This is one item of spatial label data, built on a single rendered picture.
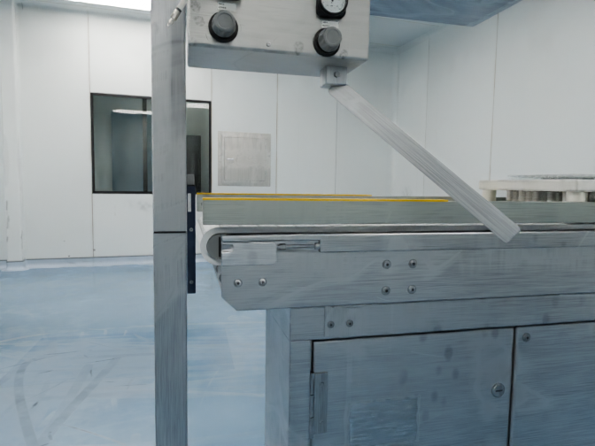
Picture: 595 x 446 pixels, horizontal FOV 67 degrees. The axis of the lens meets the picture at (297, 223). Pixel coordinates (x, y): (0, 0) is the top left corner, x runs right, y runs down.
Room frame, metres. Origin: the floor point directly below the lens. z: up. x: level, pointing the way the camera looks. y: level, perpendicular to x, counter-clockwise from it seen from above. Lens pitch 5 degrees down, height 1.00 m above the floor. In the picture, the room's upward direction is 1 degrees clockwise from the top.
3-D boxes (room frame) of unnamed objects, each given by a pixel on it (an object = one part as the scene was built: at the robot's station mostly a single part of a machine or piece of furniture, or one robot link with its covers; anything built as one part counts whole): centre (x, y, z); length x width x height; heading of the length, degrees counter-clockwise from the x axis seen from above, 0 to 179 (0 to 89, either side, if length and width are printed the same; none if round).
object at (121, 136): (5.54, 1.75, 1.43); 1.38 x 0.01 x 1.16; 109
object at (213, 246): (0.70, 0.13, 0.91); 0.27 x 0.03 x 0.03; 14
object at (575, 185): (0.87, -0.53, 1.00); 0.25 x 0.24 x 0.02; 15
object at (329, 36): (0.55, -0.03, 1.17); 0.03 x 0.03 x 0.04; 14
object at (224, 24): (0.52, 0.09, 1.18); 0.03 x 0.02 x 0.04; 104
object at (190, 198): (0.83, 0.20, 0.89); 0.02 x 0.01 x 0.20; 104
